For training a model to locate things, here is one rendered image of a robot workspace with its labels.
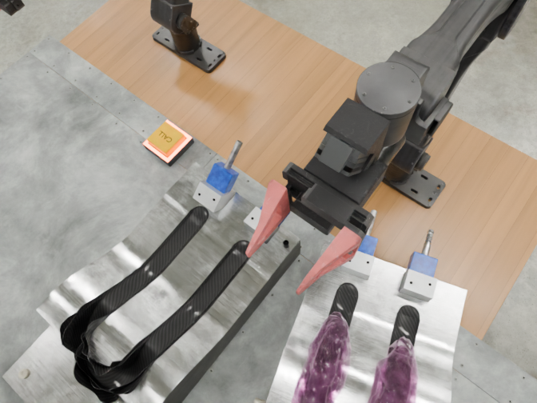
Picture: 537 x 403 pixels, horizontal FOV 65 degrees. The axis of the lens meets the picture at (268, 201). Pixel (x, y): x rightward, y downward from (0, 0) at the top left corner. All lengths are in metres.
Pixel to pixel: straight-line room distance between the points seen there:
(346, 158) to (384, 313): 0.46
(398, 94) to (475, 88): 1.80
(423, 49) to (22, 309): 0.84
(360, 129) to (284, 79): 0.69
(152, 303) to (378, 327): 0.39
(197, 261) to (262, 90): 0.46
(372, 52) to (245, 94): 1.27
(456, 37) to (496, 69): 1.75
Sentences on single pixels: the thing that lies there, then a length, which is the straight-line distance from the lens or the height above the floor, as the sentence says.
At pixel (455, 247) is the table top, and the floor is 0.80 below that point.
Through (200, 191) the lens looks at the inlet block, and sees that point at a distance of 0.77.
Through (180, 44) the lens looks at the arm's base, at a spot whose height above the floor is 0.84.
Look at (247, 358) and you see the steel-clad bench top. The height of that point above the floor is 0.80.
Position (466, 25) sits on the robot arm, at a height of 1.23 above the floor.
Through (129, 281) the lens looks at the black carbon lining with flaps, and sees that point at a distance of 0.78.
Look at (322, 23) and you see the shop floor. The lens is 2.32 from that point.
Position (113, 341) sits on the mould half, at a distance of 0.73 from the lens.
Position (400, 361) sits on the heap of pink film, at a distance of 0.73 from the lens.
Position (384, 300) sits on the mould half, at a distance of 0.78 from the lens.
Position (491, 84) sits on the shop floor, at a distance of 2.23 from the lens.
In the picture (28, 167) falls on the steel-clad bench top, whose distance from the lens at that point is 1.09.
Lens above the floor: 1.60
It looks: 66 degrees down
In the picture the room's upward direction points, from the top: 9 degrees counter-clockwise
